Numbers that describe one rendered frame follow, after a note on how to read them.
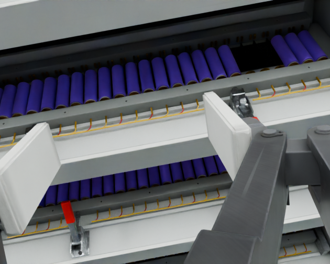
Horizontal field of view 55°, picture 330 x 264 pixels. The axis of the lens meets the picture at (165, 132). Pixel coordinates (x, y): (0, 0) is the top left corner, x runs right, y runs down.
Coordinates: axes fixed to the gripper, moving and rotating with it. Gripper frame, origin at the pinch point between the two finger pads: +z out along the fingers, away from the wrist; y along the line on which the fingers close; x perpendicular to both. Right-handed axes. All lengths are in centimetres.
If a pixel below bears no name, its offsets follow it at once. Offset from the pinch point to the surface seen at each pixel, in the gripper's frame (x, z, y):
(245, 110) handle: -6.0, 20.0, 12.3
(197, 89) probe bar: -3.5, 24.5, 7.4
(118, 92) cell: -2.4, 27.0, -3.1
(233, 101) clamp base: -5.2, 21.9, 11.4
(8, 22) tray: 8.2, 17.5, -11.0
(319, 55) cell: -2.4, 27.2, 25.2
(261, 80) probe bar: -3.8, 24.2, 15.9
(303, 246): -42, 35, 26
